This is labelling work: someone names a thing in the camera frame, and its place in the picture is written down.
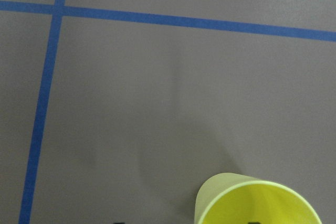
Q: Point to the yellow plastic cup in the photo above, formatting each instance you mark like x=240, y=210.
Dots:
x=236, y=198

